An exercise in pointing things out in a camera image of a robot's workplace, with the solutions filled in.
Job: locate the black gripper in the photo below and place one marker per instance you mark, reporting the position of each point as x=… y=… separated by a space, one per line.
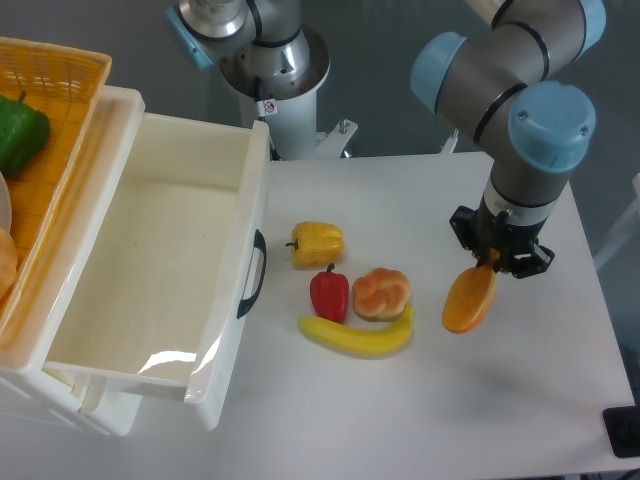
x=519 y=251

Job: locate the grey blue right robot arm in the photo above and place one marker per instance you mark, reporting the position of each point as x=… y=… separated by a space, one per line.
x=501 y=93

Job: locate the braided round bread roll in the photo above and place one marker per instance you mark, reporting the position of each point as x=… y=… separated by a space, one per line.
x=381 y=295

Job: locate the open upper white drawer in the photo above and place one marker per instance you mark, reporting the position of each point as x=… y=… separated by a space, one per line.
x=168 y=268

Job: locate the white drawer cabinet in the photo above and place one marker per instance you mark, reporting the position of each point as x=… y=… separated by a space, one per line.
x=43 y=379

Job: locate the yellow banana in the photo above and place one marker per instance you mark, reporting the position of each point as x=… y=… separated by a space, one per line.
x=366 y=343

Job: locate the red bell pepper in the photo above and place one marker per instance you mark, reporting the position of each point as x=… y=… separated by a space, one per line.
x=329 y=293

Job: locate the yellow bell pepper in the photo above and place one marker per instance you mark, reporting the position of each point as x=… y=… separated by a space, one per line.
x=315 y=244

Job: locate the black device at table edge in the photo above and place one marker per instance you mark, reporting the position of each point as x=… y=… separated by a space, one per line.
x=622 y=427

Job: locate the orange plastic basket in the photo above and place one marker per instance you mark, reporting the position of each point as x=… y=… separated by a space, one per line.
x=65 y=84

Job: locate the green bell pepper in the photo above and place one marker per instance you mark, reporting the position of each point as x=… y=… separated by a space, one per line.
x=24 y=133

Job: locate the white plate in basket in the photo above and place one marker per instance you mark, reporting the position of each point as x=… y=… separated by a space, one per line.
x=5 y=205

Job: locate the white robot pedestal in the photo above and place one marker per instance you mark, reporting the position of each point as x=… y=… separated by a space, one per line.
x=292 y=127

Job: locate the black drawer handle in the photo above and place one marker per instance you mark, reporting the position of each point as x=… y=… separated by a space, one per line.
x=255 y=275

